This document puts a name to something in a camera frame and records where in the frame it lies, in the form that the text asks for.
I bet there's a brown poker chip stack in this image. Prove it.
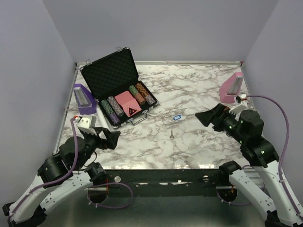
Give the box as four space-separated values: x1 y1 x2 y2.
134 92 146 105

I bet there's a poker chip row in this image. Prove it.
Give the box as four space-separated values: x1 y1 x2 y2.
101 100 120 126
107 96 124 117

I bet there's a blue key tag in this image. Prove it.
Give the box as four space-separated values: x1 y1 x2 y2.
173 115 182 121

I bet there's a pink playing card deck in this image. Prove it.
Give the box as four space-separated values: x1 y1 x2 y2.
115 91 142 117

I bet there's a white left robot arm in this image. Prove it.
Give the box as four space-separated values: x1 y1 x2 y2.
2 127 121 227

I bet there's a green poker chip stack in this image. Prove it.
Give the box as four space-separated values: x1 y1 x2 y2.
129 85 138 96

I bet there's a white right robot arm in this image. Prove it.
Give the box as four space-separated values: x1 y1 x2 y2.
195 104 303 227

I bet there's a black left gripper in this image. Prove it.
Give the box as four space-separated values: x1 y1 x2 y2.
76 127 121 169

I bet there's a grey poker chip stack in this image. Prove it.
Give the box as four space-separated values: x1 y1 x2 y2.
144 95 156 105

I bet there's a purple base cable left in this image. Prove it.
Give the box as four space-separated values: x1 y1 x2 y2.
87 182 134 209

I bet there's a pink metronome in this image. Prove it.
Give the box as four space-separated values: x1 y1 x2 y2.
219 72 243 104

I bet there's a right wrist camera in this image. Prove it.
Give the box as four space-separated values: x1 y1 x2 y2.
229 94 248 115

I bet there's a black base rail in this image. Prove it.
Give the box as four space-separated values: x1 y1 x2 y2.
98 168 238 201

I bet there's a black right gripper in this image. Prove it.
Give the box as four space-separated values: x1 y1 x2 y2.
196 101 247 143

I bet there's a poker chip row left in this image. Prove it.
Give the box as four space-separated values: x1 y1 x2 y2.
101 100 120 126

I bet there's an orange poker chip stack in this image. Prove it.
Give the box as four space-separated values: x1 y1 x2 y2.
135 83 149 97

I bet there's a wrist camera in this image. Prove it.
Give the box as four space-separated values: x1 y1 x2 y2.
229 94 248 115
73 114 97 137

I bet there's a black poker chip case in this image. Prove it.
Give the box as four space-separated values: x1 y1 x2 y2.
80 47 159 128

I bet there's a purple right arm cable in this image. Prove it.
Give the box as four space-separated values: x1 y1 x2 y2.
245 95 300 213

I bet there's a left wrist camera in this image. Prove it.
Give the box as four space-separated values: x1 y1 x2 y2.
73 114 97 137

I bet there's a purple metronome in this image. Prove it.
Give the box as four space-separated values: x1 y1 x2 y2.
73 84 97 115

